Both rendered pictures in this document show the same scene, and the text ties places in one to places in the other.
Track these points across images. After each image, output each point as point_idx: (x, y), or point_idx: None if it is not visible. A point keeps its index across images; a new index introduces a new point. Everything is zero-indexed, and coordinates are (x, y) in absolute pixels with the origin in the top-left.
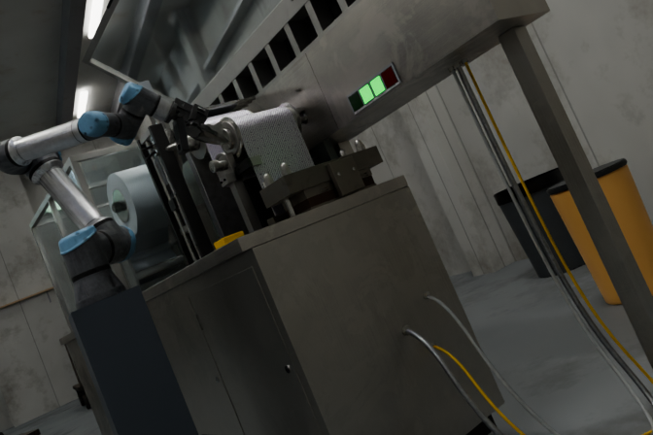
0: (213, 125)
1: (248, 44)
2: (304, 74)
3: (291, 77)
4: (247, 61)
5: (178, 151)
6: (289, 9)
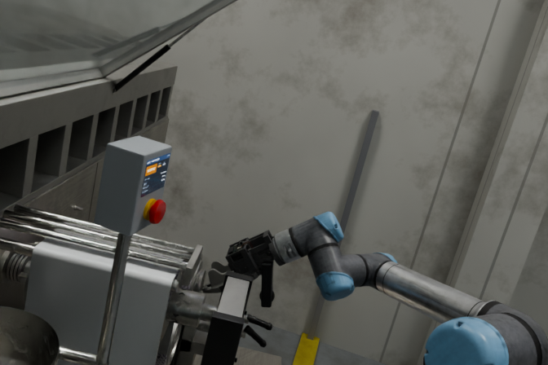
0: (225, 266)
1: (51, 102)
2: (86, 187)
3: (74, 186)
4: (35, 131)
5: (271, 303)
6: (108, 98)
